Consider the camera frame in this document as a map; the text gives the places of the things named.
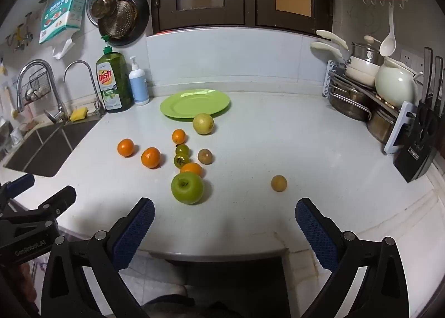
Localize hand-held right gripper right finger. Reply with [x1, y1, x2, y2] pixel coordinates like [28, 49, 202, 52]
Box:
[295, 197, 410, 318]

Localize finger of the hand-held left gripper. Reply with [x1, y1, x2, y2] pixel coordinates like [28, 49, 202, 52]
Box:
[0, 174, 36, 200]
[0, 185, 77, 235]

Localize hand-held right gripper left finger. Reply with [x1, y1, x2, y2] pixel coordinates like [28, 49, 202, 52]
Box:
[41, 197, 155, 318]

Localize green apple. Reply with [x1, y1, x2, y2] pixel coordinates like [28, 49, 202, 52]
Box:
[170, 171, 205, 205]

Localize green plate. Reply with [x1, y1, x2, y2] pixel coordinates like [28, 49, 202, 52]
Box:
[160, 90, 231, 119]

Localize person's left hand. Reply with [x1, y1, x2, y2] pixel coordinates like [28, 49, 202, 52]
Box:
[14, 262, 37, 309]

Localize kitchen sink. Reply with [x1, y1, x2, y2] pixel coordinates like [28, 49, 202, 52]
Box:
[3, 120, 100, 179]

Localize yellow sponge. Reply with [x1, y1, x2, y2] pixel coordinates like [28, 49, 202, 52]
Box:
[70, 107, 89, 122]

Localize chrome pull-down faucet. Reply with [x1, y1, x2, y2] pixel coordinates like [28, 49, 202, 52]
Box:
[16, 59, 70, 125]

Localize green dish soap bottle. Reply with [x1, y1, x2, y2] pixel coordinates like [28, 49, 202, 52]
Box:
[95, 36, 135, 114]

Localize small steel pot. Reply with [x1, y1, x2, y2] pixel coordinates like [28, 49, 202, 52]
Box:
[366, 106, 401, 145]

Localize large yellow-green citrus fruit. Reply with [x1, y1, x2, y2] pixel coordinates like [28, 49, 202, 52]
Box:
[193, 113, 215, 135]

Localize white blue pump bottle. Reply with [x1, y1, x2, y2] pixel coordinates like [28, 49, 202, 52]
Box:
[129, 56, 150, 106]

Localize large steel pot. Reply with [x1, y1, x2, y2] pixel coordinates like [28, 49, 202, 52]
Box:
[328, 83, 373, 122]

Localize black knife block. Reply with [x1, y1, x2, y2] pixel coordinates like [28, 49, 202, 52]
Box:
[392, 100, 445, 183]

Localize metal pot rack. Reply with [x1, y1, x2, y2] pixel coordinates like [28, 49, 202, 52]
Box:
[323, 60, 416, 155]

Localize white frying pan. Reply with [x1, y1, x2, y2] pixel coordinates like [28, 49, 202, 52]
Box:
[310, 41, 382, 87]
[316, 29, 380, 68]

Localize white ceramic pot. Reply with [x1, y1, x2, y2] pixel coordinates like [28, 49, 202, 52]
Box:
[374, 57, 423, 109]

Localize paper towel pack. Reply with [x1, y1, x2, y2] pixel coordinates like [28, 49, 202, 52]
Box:
[39, 0, 87, 45]

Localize steel pot with lid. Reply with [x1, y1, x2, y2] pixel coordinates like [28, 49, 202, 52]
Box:
[350, 35, 385, 65]

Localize copper colander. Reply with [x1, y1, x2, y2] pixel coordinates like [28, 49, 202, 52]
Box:
[98, 0, 138, 40]

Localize white ladle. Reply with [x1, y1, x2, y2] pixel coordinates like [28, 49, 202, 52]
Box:
[379, 1, 398, 58]

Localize wire sink basket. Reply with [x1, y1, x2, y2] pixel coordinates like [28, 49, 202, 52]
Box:
[24, 72, 51, 102]

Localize wall hooks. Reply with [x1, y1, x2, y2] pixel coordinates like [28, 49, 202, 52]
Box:
[5, 16, 36, 53]

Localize steel handled knife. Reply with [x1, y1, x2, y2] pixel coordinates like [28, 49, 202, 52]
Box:
[422, 47, 434, 105]
[432, 56, 445, 110]

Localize wall power outlet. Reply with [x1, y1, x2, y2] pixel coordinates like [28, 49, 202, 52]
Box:
[400, 48, 425, 72]

